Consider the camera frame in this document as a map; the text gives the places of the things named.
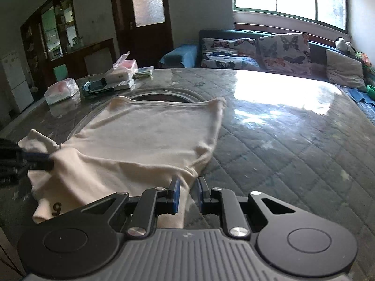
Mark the black and blue device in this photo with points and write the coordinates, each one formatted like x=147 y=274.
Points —
x=95 y=87

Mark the blue towel on sofa arm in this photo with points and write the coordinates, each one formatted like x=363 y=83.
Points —
x=180 y=55

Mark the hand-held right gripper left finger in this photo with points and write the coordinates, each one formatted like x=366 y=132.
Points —
x=175 y=194

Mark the blue bed sheet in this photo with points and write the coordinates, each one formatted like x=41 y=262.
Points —
x=363 y=102

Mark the blue butterfly print pillow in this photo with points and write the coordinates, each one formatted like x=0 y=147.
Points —
x=231 y=61

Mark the dark wooden glass door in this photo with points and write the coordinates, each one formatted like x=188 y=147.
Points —
x=140 y=20

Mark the white refrigerator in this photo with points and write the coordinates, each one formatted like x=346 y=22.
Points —
x=16 y=82

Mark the dark blue sofa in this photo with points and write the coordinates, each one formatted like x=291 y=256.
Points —
x=316 y=49

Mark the cream shirt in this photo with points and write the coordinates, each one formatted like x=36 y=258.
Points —
x=131 y=134

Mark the large butterfly print pillow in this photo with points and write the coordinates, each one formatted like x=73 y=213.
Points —
x=285 y=54

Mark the white cardboard box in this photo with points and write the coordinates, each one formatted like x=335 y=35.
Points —
x=118 y=76

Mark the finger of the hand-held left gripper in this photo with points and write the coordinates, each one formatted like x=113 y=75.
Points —
x=36 y=154
x=42 y=165

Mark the white and pink tissue box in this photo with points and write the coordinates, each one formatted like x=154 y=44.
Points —
x=62 y=91

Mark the green bowl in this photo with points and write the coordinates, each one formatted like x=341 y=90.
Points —
x=371 y=90

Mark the pink and green toy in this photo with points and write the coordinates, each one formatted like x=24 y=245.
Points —
x=364 y=58

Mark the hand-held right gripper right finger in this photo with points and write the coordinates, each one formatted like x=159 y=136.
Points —
x=201 y=194

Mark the dark wooden display cabinet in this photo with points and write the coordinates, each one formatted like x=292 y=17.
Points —
x=58 y=35

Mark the panda plush toy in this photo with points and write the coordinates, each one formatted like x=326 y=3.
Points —
x=343 y=45

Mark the grey pillow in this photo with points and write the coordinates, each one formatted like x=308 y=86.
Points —
x=345 y=68

